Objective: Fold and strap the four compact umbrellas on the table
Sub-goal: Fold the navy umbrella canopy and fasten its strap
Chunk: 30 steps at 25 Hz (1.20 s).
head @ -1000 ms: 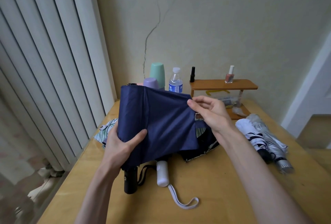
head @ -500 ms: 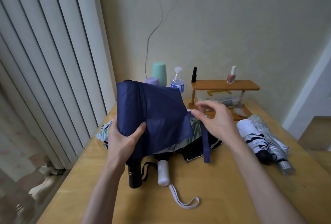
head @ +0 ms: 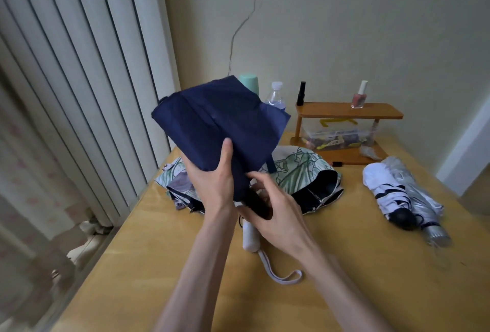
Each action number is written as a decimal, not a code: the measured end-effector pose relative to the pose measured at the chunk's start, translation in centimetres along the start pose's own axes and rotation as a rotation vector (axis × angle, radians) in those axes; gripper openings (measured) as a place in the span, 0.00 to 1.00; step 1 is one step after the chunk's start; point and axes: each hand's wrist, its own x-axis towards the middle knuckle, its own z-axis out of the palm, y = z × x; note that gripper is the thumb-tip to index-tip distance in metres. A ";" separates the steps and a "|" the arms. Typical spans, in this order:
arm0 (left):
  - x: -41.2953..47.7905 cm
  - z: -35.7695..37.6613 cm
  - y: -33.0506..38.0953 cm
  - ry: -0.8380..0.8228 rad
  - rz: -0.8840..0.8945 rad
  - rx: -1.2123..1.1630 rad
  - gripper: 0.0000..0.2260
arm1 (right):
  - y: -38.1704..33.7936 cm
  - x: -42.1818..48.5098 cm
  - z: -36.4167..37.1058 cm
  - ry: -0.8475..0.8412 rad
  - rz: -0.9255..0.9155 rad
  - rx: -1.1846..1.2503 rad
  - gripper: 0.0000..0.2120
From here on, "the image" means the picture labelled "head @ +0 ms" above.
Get person's right forearm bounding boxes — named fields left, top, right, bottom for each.
left=295, top=242, right=395, bottom=332

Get clear plastic storage box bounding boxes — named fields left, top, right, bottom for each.
left=301, top=117, right=379, bottom=151

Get pink nail polish bottle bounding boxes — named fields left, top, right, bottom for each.
left=351, top=80, right=369, bottom=110

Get white vertical blinds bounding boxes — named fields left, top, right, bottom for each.
left=0, top=0, right=180, bottom=227

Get person's left forearm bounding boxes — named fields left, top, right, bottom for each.
left=153, top=205, right=239, bottom=332

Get small wooden shelf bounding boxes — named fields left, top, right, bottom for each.
left=290, top=102, right=404, bottom=166

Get person's right hand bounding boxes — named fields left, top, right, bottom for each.
left=237, top=171, right=307, bottom=259

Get navy blue folding umbrella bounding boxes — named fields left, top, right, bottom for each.
left=151, top=75, right=291, bottom=219

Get white folding umbrella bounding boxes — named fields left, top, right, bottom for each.
left=362, top=162, right=423, bottom=231

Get mint green bottle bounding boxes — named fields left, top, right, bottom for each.
left=239, top=73, right=260, bottom=97

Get silver folding umbrella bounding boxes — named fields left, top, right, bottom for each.
left=381, top=156, right=452, bottom=248

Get green leaf print folding umbrella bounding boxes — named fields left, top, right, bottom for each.
left=155, top=146, right=344, bottom=286

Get clear plastic water bottle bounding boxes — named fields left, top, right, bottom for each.
left=266, top=81, right=286, bottom=112

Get person's left hand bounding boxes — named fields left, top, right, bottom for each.
left=181, top=138, right=236, bottom=215

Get sheer patterned curtain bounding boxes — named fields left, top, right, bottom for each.
left=0, top=71, right=96, bottom=332

